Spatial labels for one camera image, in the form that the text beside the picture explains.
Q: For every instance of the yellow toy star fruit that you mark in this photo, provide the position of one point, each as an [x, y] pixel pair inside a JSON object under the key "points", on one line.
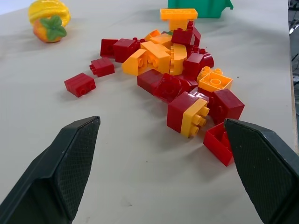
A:
{"points": [[47, 10]]}

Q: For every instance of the green plastic building brick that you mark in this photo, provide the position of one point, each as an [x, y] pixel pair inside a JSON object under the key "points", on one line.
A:
{"points": [[169, 32]]}

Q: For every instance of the orange rounded plastic building brick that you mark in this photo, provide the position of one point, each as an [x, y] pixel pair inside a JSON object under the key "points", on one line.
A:
{"points": [[178, 57]]}

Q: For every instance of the orange sloped plastic building brick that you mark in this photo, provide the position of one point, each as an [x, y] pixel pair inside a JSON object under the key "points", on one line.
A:
{"points": [[132, 64]]}

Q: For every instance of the orange toy persimmon green leaf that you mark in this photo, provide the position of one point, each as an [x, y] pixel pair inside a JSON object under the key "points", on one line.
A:
{"points": [[50, 30]]}

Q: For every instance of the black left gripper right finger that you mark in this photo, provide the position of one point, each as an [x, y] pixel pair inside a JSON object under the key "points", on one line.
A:
{"points": [[264, 172]]}

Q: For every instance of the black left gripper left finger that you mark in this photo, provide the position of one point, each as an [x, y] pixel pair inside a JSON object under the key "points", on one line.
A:
{"points": [[58, 177]]}

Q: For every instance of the orange building block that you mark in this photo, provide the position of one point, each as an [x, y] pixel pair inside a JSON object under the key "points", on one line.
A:
{"points": [[151, 34], [162, 39], [206, 70]]}

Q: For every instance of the red brick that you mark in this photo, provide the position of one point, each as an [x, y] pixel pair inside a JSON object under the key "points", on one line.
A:
{"points": [[217, 144]]}

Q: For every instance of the upside-down orange plastic building brick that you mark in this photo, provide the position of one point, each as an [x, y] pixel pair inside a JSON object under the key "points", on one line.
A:
{"points": [[216, 81]]}

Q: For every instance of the dark red curved block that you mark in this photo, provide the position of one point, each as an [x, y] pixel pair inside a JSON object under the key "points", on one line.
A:
{"points": [[208, 61]]}

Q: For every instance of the yellow plastic building brick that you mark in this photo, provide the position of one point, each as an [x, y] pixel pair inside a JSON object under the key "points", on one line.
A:
{"points": [[194, 117]]}

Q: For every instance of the green plastic bin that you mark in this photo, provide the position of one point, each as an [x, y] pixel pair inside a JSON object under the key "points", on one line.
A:
{"points": [[198, 8]]}

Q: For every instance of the dark red building block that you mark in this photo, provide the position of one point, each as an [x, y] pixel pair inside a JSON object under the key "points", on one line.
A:
{"points": [[104, 66], [202, 93], [147, 80], [197, 49], [123, 50], [227, 106], [178, 112], [168, 88], [78, 84], [138, 40], [181, 37], [192, 64], [189, 81], [107, 47], [197, 35]]}

